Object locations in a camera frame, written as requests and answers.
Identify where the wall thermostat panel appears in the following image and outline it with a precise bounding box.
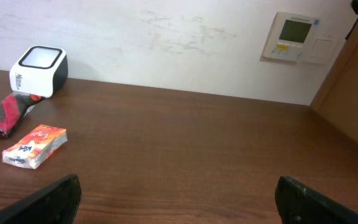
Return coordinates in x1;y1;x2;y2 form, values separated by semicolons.
262;12;338;64

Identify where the black wall clip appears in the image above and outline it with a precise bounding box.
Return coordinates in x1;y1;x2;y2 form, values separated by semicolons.
351;0;358;15

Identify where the orange tissue pack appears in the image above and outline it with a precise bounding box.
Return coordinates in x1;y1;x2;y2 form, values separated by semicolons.
2;124;68;169

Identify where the black red snack wrapper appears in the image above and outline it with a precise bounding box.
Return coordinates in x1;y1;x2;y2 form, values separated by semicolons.
0;91;45;139

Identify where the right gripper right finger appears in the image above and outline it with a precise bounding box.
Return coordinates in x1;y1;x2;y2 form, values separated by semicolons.
275;176;358;224

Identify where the brown wooden side panel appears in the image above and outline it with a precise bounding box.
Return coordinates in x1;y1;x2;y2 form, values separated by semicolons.
310;21;358;143

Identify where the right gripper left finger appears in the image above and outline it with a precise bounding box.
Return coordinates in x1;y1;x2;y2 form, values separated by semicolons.
0;174;81;224

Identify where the white barcode scanner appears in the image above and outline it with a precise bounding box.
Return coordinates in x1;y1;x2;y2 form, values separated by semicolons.
9;45;68;98

